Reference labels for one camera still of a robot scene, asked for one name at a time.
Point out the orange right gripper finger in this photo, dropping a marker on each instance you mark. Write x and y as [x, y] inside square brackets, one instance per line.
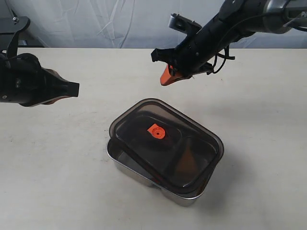
[172, 75]

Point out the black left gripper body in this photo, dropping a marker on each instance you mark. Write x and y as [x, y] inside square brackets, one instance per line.
[25, 82]

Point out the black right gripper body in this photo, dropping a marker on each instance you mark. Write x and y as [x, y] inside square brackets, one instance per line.
[191, 55]

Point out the smoked transparent lid orange seal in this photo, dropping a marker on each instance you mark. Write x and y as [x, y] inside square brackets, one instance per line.
[154, 135]

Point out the yellow toy cheese wedge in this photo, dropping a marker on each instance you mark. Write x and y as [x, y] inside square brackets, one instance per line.
[187, 166]

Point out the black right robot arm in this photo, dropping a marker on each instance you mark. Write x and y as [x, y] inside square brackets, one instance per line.
[236, 19]

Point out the white wrinkled backdrop cloth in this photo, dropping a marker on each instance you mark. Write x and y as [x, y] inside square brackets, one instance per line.
[108, 23]

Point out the stainless steel two-compartment lunch box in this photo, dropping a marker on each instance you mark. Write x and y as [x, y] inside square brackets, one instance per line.
[130, 168]

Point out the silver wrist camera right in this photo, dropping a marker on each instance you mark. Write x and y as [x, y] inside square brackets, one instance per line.
[182, 24]

